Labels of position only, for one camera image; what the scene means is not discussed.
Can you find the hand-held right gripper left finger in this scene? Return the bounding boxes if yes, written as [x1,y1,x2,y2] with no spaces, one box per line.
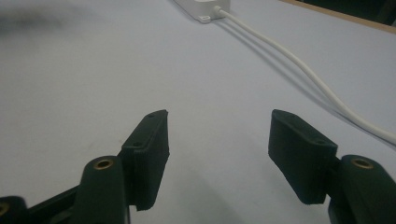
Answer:
[73,109,171,224]

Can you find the white power cable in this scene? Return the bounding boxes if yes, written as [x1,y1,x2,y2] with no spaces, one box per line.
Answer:
[214,6,396,146]

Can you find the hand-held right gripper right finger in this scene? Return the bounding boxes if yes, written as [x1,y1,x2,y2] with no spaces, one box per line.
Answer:
[267,108,396,224]

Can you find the white power strip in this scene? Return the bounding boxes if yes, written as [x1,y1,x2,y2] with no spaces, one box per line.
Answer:
[173,0,232,24]

